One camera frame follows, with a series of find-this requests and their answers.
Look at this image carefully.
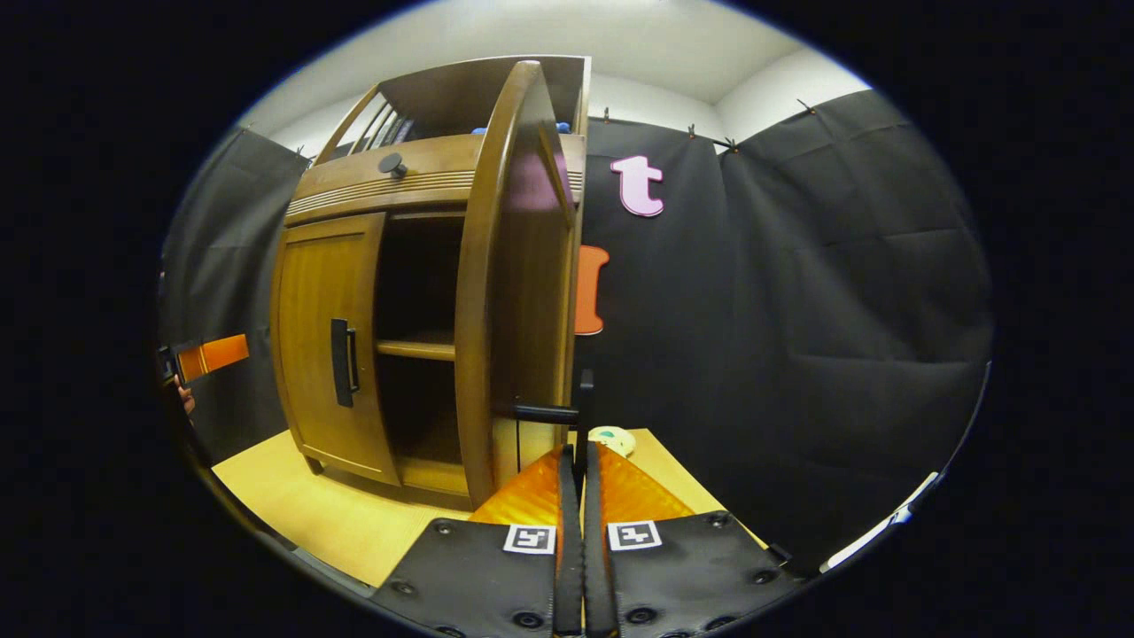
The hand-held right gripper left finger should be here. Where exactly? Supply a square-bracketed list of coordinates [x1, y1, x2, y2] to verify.
[370, 443, 586, 638]

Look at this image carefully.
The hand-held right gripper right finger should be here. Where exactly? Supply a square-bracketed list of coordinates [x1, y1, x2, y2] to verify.
[580, 441, 803, 638]

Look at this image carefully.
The wooden cabinet door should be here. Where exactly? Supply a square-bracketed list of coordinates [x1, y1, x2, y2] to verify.
[454, 60, 594, 510]
[270, 211, 401, 486]

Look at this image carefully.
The wooden double-door shoe cabinet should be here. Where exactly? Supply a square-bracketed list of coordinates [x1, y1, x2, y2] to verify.
[270, 55, 593, 510]

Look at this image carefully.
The yellow plush toy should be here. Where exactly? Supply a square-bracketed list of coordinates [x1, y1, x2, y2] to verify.
[588, 426, 637, 458]

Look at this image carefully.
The wooden drawer with black knob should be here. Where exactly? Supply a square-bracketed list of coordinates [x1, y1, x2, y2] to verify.
[285, 133, 587, 227]

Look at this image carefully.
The row of books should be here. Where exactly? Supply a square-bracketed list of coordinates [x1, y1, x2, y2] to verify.
[354, 115, 417, 152]

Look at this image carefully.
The black backdrop cloth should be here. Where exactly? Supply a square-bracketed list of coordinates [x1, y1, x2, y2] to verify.
[159, 89, 993, 577]

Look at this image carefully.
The blue folded cloth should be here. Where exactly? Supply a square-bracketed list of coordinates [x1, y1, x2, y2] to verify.
[471, 121, 572, 136]

